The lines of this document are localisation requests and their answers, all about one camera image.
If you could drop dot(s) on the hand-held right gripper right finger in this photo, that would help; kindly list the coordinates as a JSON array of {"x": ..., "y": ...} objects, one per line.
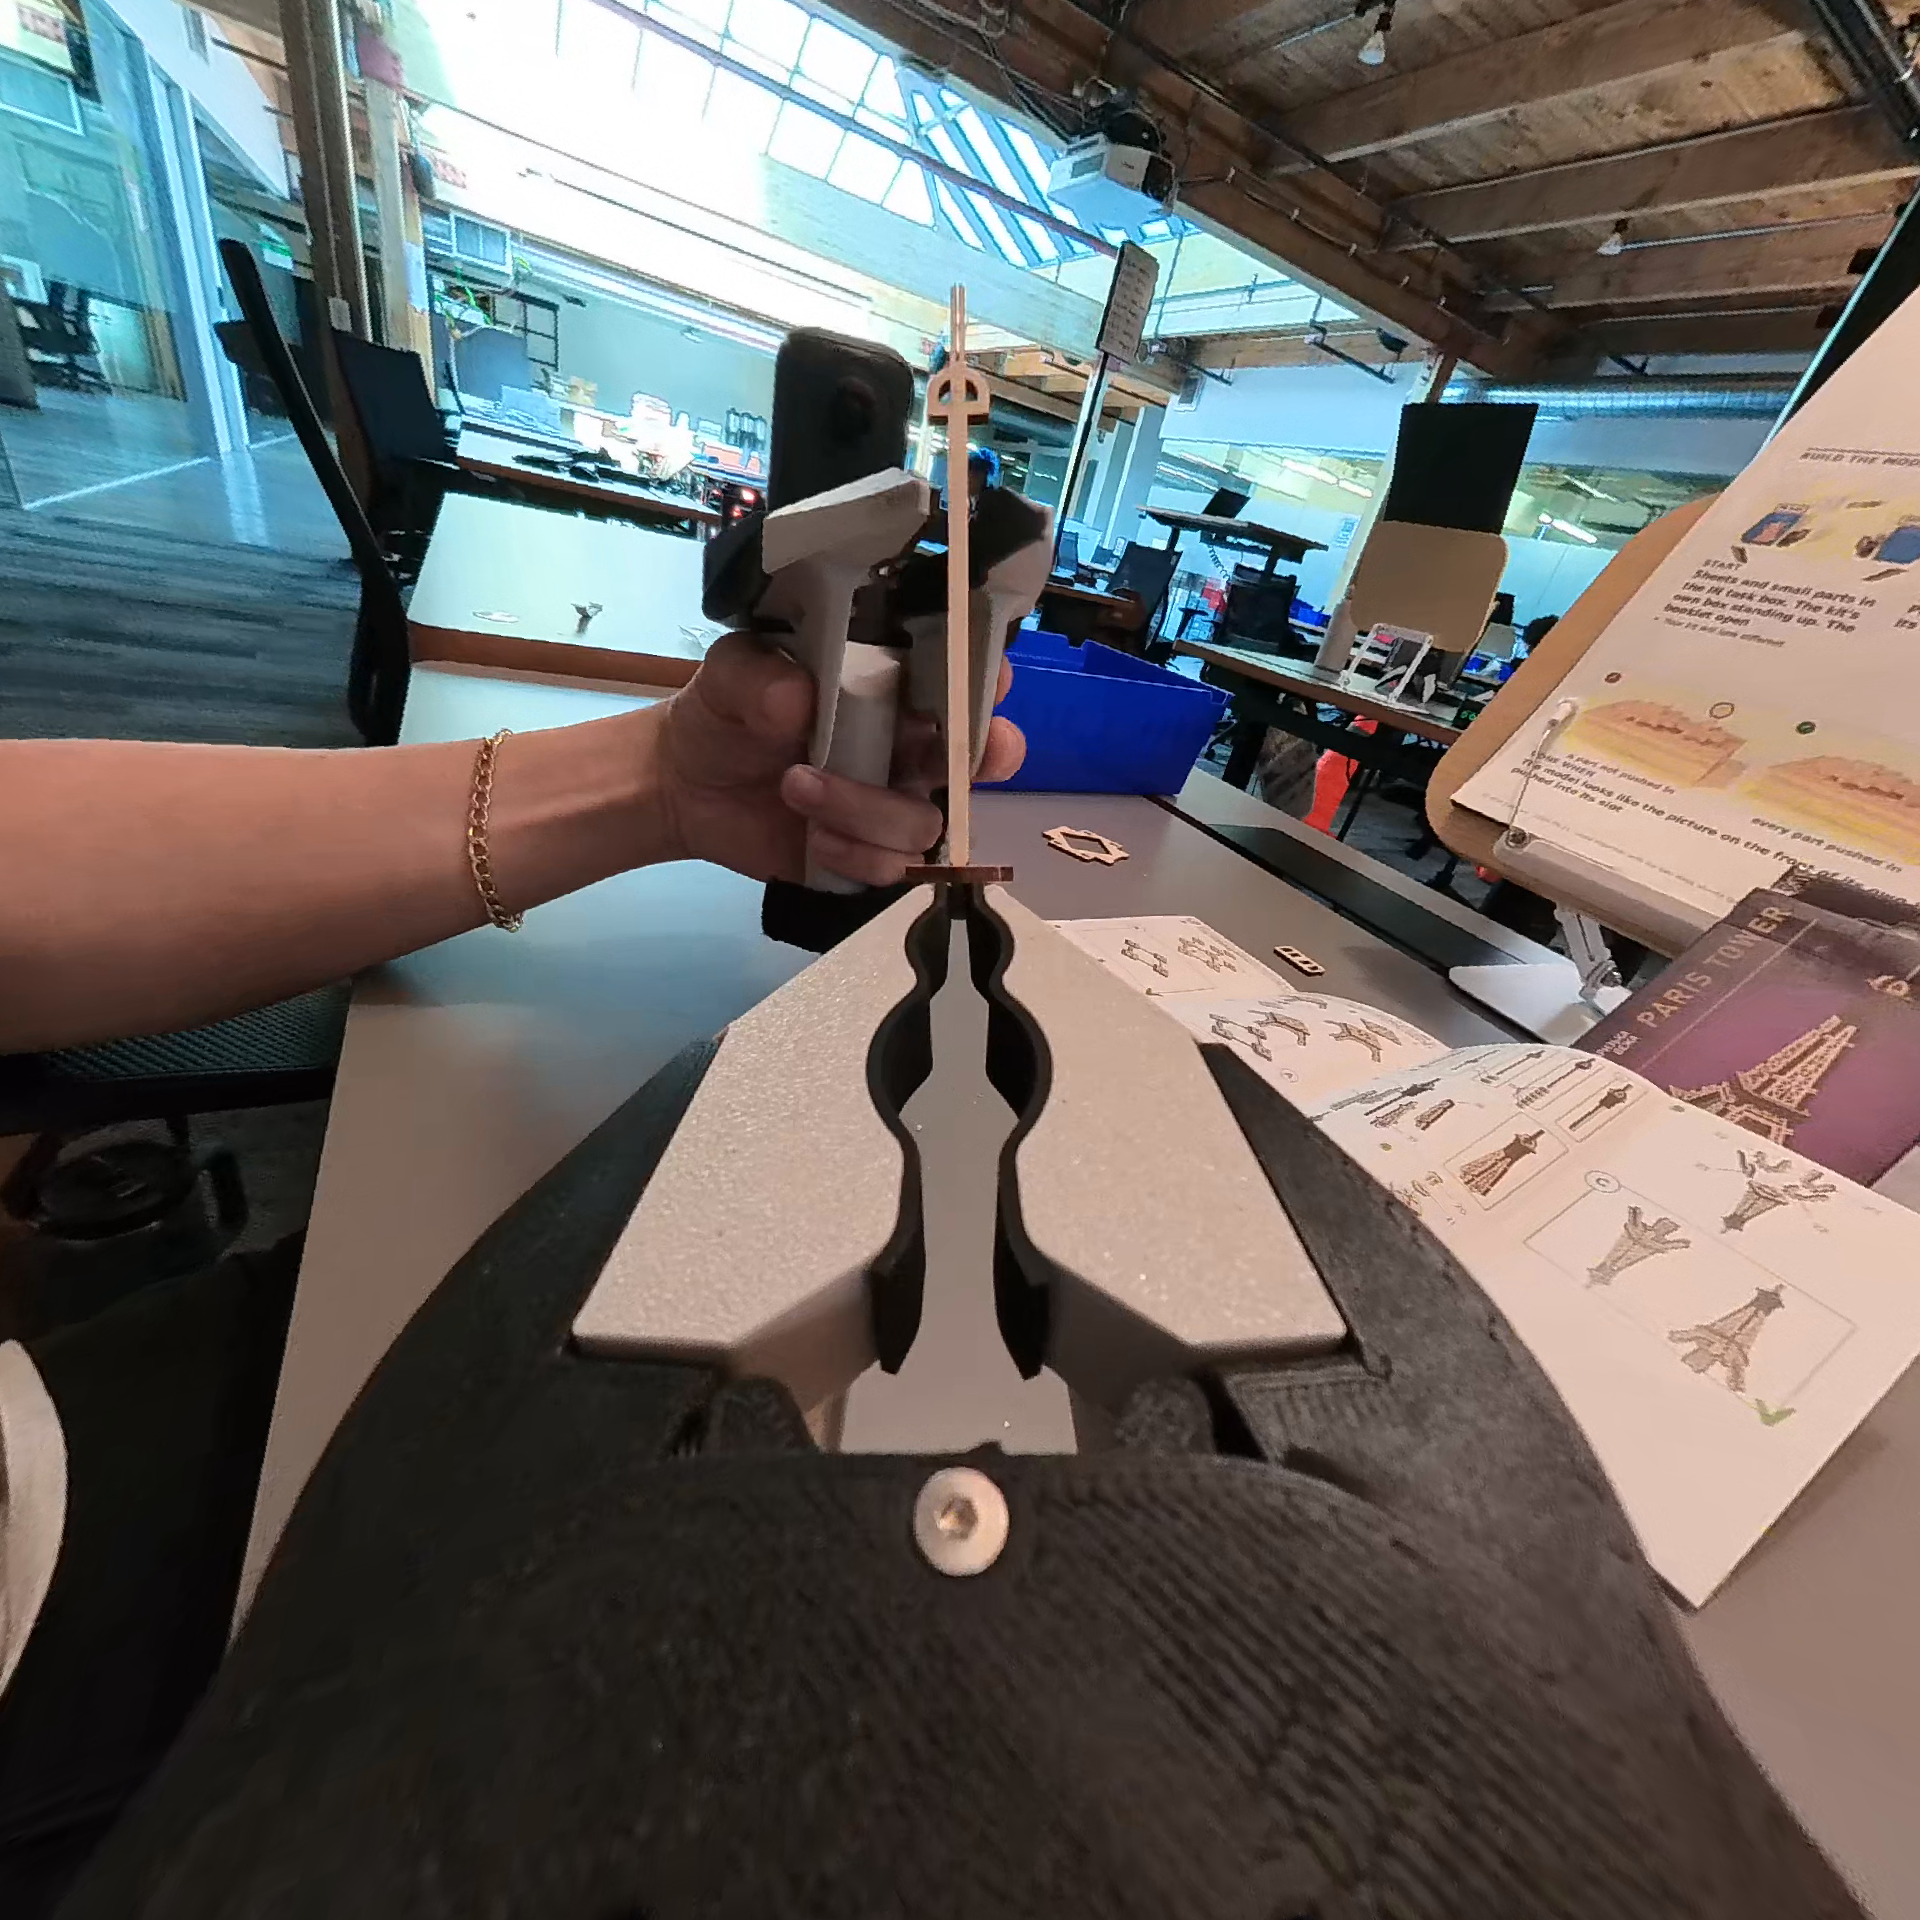
[{"x": 1154, "y": 1201}]

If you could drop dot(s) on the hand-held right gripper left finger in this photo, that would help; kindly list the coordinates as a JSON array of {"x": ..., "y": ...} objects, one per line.
[{"x": 749, "y": 1201}]

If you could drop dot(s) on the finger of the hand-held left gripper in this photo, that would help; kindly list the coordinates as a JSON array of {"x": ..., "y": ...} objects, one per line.
[
  {"x": 1025, "y": 587},
  {"x": 818, "y": 539}
]

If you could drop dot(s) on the thin wooden spire piece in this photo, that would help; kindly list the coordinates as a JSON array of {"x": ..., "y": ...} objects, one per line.
[{"x": 955, "y": 704}]

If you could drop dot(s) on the person's left forearm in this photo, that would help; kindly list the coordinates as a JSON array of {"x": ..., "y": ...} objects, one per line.
[{"x": 299, "y": 884}]

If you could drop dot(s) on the grey desk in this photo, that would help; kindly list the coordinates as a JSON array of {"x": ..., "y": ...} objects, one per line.
[{"x": 570, "y": 960}]

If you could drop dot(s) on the person's left hand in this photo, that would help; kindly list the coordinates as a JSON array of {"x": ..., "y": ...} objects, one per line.
[{"x": 733, "y": 764}]

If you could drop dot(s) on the blue plastic bin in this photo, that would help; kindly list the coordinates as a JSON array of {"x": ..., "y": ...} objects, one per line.
[{"x": 1109, "y": 734}]

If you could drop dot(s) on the white table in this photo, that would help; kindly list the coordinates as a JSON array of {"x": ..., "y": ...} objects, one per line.
[{"x": 555, "y": 586}]

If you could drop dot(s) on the wooden table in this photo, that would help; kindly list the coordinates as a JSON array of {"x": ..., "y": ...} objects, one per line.
[{"x": 1306, "y": 681}]

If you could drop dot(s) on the hanging white sign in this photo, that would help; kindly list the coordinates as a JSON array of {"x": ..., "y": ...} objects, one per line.
[{"x": 1128, "y": 299}]

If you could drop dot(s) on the white instruction booklet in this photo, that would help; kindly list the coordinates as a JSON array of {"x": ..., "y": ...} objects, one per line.
[{"x": 1499, "y": 1349}]

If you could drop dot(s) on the tan board on stand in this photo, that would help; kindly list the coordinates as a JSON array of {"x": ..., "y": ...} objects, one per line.
[{"x": 1425, "y": 586}]

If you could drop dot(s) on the white board stand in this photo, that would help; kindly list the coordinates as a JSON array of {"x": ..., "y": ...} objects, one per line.
[{"x": 1515, "y": 990}]

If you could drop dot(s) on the white ceiling projector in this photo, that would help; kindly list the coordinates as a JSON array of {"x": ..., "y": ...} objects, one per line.
[{"x": 1102, "y": 176}]

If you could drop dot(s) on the black monitor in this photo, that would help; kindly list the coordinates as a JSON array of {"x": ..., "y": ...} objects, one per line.
[{"x": 1462, "y": 465}]

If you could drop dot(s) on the black mesh office chair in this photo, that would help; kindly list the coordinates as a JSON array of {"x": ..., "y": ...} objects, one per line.
[{"x": 194, "y": 1050}]

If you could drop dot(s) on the purple tower kit box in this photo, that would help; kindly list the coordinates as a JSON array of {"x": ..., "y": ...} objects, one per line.
[{"x": 1798, "y": 1050}]

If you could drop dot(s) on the wooden instruction board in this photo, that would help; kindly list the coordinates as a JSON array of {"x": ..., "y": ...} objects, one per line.
[{"x": 1724, "y": 674}]

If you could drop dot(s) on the person's dark trousers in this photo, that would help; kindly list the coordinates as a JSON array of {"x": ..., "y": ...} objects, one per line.
[{"x": 120, "y": 1651}]

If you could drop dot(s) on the person's printed white t-shirt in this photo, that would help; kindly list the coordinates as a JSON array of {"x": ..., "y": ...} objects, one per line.
[{"x": 24, "y": 1499}]

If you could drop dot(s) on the octagonal wooden frame piece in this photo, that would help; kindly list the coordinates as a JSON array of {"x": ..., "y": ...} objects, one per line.
[{"x": 1053, "y": 842}]

